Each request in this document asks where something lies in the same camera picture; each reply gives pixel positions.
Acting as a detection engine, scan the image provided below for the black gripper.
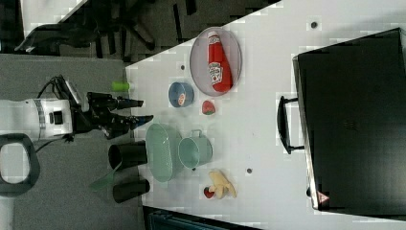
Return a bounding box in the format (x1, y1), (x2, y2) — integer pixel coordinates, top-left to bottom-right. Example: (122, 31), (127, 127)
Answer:
(65, 92), (154, 140)

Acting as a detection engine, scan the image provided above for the black oven door handle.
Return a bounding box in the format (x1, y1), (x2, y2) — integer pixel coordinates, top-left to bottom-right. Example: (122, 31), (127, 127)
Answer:
(277, 96), (305, 154)

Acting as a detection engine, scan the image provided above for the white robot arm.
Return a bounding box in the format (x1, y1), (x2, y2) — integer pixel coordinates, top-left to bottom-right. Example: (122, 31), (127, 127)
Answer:
(1, 92), (153, 141)

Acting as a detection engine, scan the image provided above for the green marker cap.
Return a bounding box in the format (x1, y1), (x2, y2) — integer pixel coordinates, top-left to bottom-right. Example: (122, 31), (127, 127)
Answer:
(111, 81), (130, 92)

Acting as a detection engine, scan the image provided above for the black cylinder upper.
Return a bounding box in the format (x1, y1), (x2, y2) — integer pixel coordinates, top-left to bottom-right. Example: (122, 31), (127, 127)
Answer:
(108, 141), (147, 170)

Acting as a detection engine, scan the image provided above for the black cylinder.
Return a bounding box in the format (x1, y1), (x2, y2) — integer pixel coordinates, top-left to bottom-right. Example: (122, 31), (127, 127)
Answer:
(113, 179), (150, 203)
(108, 141), (147, 170)

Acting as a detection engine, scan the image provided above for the green perforated basket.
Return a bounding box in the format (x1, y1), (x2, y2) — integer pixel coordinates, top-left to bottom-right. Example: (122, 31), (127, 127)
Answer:
(146, 124), (184, 182)

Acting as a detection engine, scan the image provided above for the blue bowl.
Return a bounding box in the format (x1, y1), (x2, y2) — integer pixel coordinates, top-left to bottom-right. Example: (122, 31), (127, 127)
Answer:
(169, 82), (194, 107)

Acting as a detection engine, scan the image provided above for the orange slice toy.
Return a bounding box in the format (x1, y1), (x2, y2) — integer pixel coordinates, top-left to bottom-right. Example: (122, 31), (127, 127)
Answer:
(178, 94), (186, 106)

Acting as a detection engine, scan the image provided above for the green transparent sheet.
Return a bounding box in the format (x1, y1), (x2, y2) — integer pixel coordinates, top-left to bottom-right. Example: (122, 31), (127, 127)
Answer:
(89, 164), (122, 192)

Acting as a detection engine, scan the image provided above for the black cylinder lower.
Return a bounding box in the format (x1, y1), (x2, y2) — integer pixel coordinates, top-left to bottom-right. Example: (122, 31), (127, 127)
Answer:
(113, 179), (150, 203)

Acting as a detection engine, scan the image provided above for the green mug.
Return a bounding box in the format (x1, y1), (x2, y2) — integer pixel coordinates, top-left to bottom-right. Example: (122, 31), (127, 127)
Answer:
(178, 129), (213, 169)

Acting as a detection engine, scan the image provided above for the pink strawberry toy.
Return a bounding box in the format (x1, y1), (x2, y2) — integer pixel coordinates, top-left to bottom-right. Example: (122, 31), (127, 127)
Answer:
(202, 101), (215, 115)

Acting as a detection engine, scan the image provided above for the black office chair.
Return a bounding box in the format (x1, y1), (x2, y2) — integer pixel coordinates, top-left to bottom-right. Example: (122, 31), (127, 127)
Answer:
(13, 0), (199, 61)

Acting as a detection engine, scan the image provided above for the grey round plate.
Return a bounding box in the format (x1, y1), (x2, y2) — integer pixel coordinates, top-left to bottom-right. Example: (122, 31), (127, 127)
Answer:
(190, 27), (242, 97)

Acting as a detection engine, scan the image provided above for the red ketchup bottle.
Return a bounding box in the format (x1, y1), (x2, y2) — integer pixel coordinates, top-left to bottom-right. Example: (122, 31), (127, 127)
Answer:
(208, 32), (233, 92)

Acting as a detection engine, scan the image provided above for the red strawberry toy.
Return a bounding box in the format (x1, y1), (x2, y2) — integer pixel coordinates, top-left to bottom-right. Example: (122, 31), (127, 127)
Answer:
(203, 187), (214, 198)

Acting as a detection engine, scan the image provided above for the peeled banana toy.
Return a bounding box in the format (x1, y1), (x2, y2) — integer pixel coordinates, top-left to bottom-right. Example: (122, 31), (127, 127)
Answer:
(209, 171), (237, 199)

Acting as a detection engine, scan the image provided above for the black loop frame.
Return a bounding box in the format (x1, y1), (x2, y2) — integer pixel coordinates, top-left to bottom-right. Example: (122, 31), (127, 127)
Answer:
(0, 133), (40, 197)

